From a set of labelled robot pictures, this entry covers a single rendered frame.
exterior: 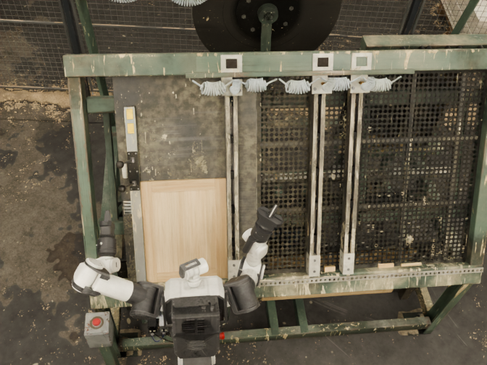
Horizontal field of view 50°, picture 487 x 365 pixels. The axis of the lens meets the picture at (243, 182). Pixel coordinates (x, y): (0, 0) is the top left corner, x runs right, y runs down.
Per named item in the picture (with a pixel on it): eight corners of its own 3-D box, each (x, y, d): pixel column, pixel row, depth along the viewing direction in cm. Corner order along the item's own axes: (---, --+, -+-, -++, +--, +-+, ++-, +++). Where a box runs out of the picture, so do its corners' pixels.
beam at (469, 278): (93, 299, 288) (90, 309, 277) (91, 279, 284) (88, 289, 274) (471, 275, 312) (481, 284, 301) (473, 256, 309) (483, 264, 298)
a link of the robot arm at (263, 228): (279, 229, 224) (269, 245, 232) (287, 216, 231) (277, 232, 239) (254, 214, 225) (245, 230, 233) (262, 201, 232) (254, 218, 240)
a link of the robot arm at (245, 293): (260, 296, 243) (257, 305, 230) (242, 302, 244) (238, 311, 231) (251, 273, 243) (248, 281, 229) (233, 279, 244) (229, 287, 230)
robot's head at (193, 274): (208, 278, 231) (208, 262, 227) (188, 287, 226) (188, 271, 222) (200, 271, 236) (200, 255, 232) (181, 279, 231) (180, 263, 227)
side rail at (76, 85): (91, 279, 284) (88, 289, 274) (71, 74, 254) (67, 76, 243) (103, 279, 285) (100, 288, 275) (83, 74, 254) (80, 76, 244)
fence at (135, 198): (137, 282, 281) (137, 285, 278) (125, 106, 255) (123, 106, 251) (146, 281, 282) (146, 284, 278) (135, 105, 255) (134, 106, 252)
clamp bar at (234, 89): (223, 276, 286) (227, 297, 263) (219, 53, 253) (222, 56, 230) (241, 274, 287) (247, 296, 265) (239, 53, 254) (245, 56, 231)
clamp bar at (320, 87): (302, 271, 291) (312, 292, 268) (307, 52, 258) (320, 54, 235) (319, 270, 292) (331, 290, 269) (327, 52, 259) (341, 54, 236)
